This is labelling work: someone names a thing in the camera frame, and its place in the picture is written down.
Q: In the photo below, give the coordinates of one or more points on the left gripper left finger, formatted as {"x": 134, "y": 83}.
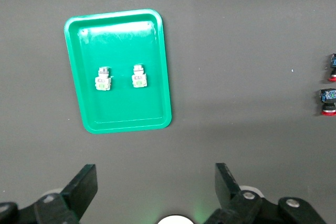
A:
{"x": 76, "y": 195}

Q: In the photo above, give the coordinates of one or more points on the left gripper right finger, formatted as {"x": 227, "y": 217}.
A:
{"x": 231, "y": 197}

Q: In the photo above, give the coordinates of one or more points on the green push button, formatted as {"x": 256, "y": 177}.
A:
{"x": 139, "y": 78}
{"x": 103, "y": 81}

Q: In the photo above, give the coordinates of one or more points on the green plastic tray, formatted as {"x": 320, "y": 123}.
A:
{"x": 118, "y": 108}

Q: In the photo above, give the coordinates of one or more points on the red push button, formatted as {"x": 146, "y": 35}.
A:
{"x": 333, "y": 67}
{"x": 328, "y": 102}

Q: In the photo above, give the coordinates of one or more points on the dark grey table mat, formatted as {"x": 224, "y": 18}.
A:
{"x": 236, "y": 37}

